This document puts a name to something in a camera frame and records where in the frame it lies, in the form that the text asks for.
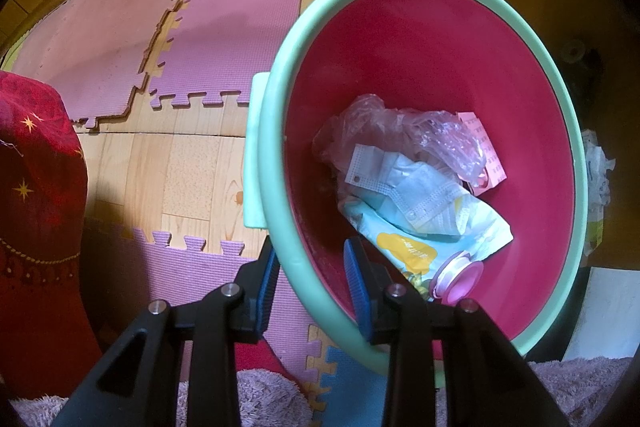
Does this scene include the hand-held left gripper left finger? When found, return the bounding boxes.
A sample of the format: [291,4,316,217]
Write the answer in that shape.
[50,237,281,427]

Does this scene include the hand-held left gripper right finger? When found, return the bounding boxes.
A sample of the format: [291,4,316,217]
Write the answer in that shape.
[343,237,571,427]

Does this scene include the light blue wet wipes packet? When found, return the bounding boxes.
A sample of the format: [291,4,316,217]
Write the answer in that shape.
[337,194,515,303]

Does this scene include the light blue face mask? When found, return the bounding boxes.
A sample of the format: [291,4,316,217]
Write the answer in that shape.
[346,144,476,240]

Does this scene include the clear plastic bag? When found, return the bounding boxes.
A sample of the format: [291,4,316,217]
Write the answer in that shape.
[312,94,488,182]

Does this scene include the pink printed paper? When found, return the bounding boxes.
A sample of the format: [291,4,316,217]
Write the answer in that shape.
[456,111,507,196]

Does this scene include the white packet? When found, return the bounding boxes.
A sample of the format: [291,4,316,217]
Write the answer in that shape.
[580,129,606,255]

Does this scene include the red bucket with green rim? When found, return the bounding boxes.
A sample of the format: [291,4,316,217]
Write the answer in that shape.
[242,0,590,388]

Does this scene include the white paper wrapper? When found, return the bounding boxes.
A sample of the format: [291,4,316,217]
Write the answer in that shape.
[585,142,613,208]

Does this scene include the blue foam floor mat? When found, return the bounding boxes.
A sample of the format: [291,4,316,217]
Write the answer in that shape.
[315,346,396,427]

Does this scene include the pink fluffy rug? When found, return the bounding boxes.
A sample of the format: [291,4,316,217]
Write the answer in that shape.
[10,357,636,427]

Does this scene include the red cushion with gold stars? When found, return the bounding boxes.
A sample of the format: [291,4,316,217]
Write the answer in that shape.
[0,69,103,403]

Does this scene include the large pink foam floor mat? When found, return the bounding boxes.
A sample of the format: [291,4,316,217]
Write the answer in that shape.
[10,0,211,130]

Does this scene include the black object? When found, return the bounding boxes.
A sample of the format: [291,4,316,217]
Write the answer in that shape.
[560,39,608,92]

